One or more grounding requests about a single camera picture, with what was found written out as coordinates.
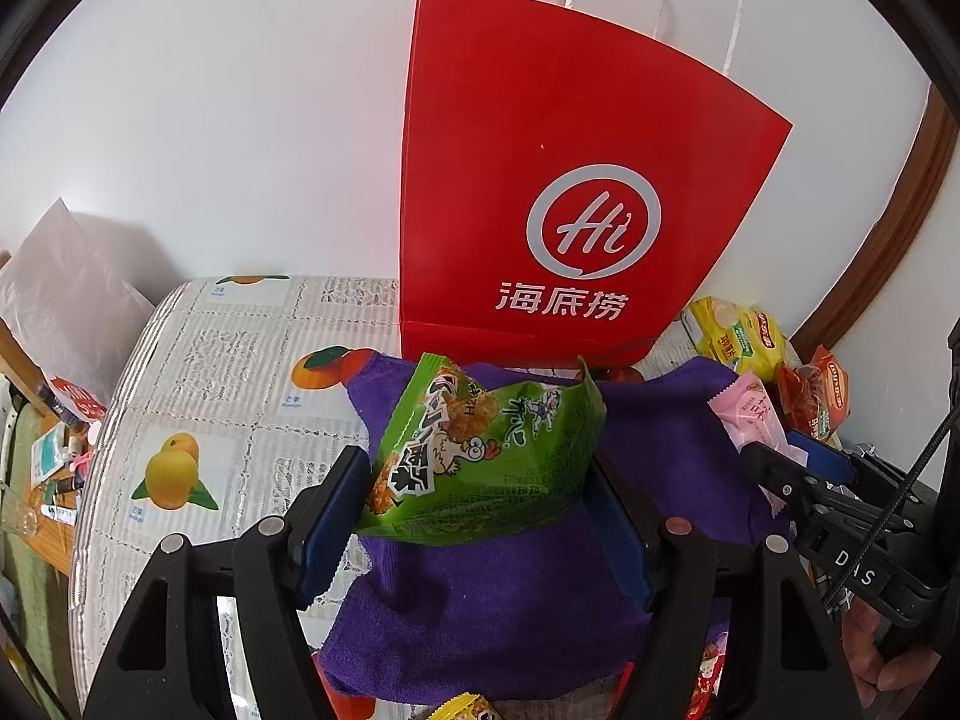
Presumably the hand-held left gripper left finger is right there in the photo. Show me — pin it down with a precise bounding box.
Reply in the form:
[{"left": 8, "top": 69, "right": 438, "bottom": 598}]
[{"left": 82, "top": 446, "right": 374, "bottom": 720}]

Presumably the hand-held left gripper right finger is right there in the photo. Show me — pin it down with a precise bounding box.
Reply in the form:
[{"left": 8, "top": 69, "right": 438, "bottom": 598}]
[{"left": 587, "top": 456, "right": 878, "bottom": 720}]

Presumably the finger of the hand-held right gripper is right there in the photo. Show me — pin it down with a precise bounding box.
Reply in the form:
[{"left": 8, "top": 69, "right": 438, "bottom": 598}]
[
  {"left": 786, "top": 431, "right": 857, "bottom": 487},
  {"left": 739, "top": 441, "right": 822, "bottom": 533}
]

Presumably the green snack packet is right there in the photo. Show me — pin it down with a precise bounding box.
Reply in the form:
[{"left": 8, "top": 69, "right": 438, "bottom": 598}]
[{"left": 352, "top": 352, "right": 608, "bottom": 547}]

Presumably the yellow snack packet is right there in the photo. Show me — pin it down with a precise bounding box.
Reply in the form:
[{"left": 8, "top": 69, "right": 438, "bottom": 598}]
[{"left": 416, "top": 694, "right": 501, "bottom": 720}]

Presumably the person's right hand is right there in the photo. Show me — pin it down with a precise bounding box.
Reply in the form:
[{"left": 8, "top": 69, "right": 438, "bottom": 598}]
[{"left": 840, "top": 600, "right": 914, "bottom": 692}]

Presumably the red orange snack packet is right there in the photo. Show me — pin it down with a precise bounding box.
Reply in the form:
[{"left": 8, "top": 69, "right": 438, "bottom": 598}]
[{"left": 776, "top": 345, "right": 852, "bottom": 443}]

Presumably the yellow chip packet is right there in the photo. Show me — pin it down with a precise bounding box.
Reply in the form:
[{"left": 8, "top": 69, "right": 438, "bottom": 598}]
[{"left": 688, "top": 298, "right": 792, "bottom": 383}]

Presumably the purple towel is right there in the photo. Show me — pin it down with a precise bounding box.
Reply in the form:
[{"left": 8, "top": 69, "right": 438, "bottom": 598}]
[{"left": 316, "top": 356, "right": 796, "bottom": 702}]

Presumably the red white strawberry packet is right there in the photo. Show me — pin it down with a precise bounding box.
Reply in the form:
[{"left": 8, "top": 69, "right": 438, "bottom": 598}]
[{"left": 694, "top": 622, "right": 732, "bottom": 720}]

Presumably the fruit-printed tablecloth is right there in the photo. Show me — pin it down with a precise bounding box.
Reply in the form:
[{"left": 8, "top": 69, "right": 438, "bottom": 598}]
[{"left": 67, "top": 275, "right": 751, "bottom": 720}]

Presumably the red label box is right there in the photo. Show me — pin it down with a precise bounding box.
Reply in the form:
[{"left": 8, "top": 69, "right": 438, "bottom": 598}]
[{"left": 45, "top": 373, "right": 108, "bottom": 423}]

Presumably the small teal box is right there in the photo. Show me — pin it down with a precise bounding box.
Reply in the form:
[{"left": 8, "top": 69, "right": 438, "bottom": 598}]
[{"left": 31, "top": 426, "right": 67, "bottom": 482}]

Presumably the green cloth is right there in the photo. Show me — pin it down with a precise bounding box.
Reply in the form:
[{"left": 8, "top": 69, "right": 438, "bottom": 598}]
[{"left": 0, "top": 405, "right": 80, "bottom": 720}]

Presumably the white plastic bag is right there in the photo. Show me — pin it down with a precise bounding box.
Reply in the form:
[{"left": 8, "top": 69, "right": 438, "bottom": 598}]
[{"left": 0, "top": 199, "right": 156, "bottom": 406}]

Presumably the red paper bag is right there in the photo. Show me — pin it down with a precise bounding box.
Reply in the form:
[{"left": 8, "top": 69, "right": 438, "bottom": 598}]
[{"left": 397, "top": 0, "right": 794, "bottom": 368}]

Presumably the black cable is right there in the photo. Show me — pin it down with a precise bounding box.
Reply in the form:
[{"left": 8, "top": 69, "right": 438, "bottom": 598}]
[{"left": 821, "top": 401, "right": 960, "bottom": 612}]

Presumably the brown wooden door frame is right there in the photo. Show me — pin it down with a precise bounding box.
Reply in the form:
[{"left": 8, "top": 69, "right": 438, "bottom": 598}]
[{"left": 791, "top": 82, "right": 960, "bottom": 362}]

